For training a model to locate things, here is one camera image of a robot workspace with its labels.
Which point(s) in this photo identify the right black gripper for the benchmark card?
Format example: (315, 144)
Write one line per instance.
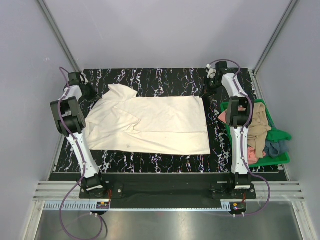
(207, 90)

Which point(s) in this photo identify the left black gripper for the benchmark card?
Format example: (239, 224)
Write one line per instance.
(94, 92)

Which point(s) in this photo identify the cream white t shirt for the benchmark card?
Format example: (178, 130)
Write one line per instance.
(122, 121)

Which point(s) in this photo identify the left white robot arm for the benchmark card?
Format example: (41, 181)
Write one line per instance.
(70, 122)

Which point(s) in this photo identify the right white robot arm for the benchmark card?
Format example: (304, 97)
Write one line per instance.
(224, 73)

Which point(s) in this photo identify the beige t shirt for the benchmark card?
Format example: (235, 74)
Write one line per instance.
(258, 129)

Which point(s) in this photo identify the green t shirt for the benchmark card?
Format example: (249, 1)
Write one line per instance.
(275, 135)

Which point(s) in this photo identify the pink t shirt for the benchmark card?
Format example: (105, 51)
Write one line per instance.
(251, 152)

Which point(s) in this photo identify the blue grey t shirt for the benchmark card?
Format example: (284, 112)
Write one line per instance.
(275, 149)

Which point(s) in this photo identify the green plastic bin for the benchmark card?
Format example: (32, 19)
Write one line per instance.
(268, 161)

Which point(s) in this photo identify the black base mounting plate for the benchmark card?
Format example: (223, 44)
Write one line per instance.
(168, 187)

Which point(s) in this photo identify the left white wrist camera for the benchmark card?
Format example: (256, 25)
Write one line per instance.
(84, 80)

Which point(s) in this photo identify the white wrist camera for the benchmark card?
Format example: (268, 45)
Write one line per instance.
(211, 72)
(84, 80)

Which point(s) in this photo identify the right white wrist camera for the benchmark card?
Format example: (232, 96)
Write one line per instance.
(211, 72)

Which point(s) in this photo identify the left aluminium frame post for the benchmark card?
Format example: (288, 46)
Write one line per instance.
(57, 33)

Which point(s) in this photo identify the aluminium frame post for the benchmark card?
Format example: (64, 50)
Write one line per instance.
(57, 33)
(274, 37)

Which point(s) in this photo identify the right aluminium frame post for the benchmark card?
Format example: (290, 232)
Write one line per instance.
(274, 37)

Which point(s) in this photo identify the white slotted cable duct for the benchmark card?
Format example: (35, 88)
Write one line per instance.
(161, 206)

